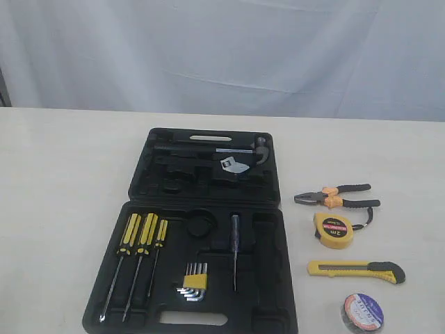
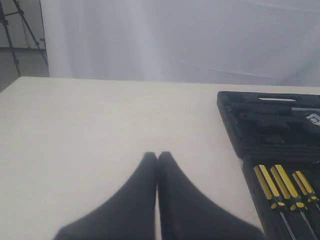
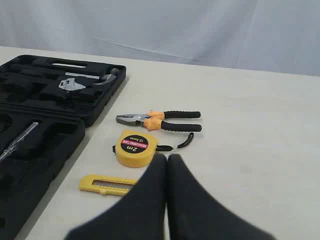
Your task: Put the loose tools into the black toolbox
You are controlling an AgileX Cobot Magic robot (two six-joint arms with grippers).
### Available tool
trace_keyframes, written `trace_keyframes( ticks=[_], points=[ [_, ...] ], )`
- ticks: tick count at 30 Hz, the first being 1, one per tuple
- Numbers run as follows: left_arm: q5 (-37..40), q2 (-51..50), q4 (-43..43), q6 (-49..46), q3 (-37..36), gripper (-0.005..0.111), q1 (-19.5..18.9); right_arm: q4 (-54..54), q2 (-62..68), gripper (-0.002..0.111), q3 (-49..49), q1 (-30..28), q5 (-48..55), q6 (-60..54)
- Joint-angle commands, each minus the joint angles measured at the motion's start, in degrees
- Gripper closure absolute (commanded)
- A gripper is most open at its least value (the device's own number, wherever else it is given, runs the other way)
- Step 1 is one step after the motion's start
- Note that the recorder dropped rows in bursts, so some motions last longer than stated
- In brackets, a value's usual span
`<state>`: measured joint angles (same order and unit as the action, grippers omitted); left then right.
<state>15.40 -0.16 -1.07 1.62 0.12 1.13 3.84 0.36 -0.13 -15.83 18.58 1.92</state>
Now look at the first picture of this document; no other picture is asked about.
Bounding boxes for orange black combination pliers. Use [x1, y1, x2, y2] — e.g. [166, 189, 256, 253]
[293, 184, 381, 209]

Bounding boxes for small yellow black screwdriver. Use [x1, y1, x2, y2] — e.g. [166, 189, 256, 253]
[147, 219, 168, 299]

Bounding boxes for claw hammer black handle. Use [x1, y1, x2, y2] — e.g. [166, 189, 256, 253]
[152, 137, 270, 165]

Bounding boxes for black electrical tape roll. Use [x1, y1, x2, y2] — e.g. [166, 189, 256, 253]
[341, 293, 385, 333]

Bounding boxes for white backdrop curtain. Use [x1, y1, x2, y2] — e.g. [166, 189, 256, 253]
[1, 1, 444, 121]

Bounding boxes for yellow black utility knife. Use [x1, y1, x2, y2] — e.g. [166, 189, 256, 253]
[307, 261, 406, 285]

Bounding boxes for black plastic tool case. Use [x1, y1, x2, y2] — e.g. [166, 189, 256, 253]
[82, 128, 298, 333]

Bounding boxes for hex key set yellow holder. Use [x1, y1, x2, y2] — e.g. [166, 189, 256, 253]
[177, 262, 208, 303]

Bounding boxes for adjustable wrench silver head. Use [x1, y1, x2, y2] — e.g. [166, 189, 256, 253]
[154, 156, 250, 182]

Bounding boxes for yellow tape measure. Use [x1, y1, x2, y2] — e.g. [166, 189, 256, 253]
[313, 207, 373, 250]

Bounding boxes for voltage tester screwdriver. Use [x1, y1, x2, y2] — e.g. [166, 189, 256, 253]
[231, 214, 240, 292]

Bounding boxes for middle yellow black screwdriver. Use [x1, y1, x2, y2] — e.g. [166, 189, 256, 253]
[122, 213, 159, 323]

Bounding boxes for large yellow black screwdriver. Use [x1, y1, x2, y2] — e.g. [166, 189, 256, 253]
[99, 213, 142, 324]

